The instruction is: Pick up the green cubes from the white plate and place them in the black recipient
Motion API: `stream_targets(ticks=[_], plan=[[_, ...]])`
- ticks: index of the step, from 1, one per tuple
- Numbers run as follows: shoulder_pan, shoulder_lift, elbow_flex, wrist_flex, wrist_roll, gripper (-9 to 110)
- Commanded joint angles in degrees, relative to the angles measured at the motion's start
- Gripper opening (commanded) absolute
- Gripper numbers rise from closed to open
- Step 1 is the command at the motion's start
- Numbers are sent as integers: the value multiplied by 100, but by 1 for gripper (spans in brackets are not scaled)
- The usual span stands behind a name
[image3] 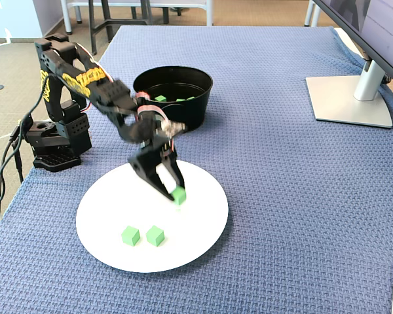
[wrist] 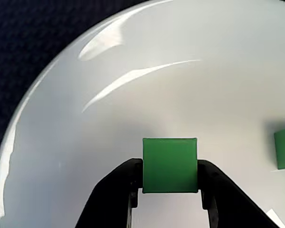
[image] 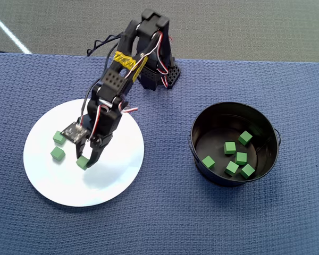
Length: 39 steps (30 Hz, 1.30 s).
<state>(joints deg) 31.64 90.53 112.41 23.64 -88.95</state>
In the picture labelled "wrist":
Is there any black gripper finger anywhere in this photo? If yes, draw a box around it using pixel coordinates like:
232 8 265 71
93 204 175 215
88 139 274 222
75 158 143 228
197 160 285 228

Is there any white round plate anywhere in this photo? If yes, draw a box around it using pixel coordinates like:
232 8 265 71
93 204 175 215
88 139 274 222
0 0 285 228

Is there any blue woven table cloth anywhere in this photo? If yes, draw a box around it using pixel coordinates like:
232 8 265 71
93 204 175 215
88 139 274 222
0 0 157 183

